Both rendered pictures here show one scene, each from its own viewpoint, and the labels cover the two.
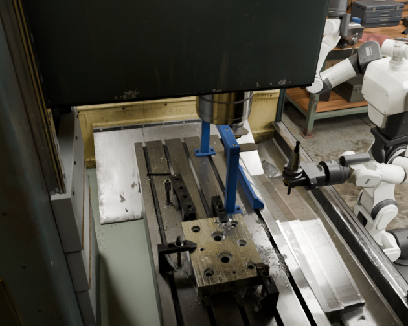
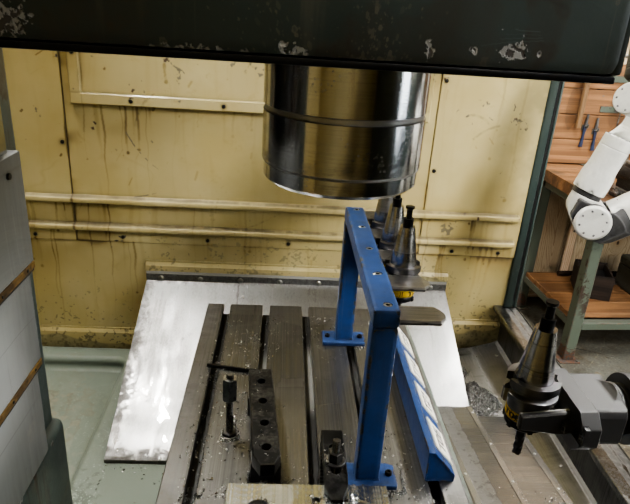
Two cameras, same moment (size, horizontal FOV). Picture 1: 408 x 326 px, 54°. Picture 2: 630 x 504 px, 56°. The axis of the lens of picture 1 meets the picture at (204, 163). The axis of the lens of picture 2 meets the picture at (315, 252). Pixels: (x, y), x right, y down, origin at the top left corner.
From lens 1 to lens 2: 0.60 m
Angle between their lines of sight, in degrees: 16
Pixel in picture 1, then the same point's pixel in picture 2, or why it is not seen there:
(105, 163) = (150, 339)
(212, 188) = (338, 415)
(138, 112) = (235, 253)
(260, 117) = (472, 294)
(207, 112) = (282, 153)
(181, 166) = (286, 359)
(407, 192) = not seen: outside the picture
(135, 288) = not seen: outside the picture
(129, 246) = not seen: outside the picture
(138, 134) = (229, 294)
